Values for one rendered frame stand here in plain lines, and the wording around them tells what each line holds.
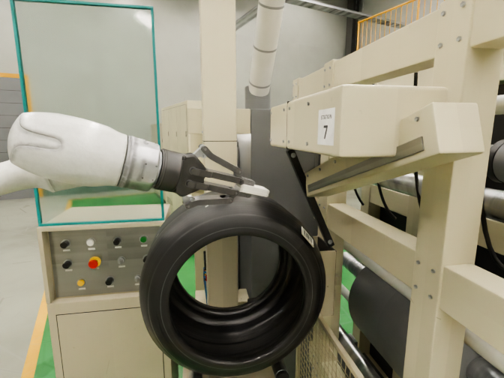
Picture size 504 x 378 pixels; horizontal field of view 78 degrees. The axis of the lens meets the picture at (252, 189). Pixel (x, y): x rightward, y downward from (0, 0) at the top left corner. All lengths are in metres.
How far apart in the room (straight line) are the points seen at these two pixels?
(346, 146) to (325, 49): 12.51
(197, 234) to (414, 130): 0.59
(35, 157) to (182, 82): 9.78
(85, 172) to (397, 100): 0.60
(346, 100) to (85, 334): 1.59
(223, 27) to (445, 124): 0.87
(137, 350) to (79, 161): 1.44
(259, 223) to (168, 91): 9.32
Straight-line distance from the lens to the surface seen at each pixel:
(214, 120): 1.23
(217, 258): 1.33
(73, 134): 0.53
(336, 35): 13.61
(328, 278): 1.42
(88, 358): 1.91
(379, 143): 0.72
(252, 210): 0.92
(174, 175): 0.56
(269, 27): 1.64
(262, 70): 1.73
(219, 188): 0.62
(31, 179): 0.69
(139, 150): 0.54
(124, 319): 1.77
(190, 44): 10.56
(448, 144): 0.67
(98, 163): 0.53
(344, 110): 0.68
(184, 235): 0.91
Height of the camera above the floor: 1.69
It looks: 10 degrees down
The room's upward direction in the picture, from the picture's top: straight up
